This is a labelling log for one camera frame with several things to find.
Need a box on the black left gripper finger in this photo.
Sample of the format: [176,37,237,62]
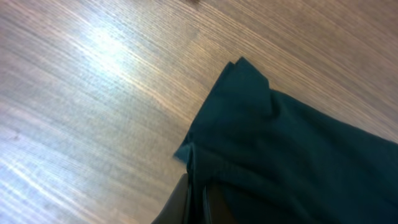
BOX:
[152,174,189,224]

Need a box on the black t-shirt with logo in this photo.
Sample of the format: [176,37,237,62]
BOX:
[175,58,397,223]

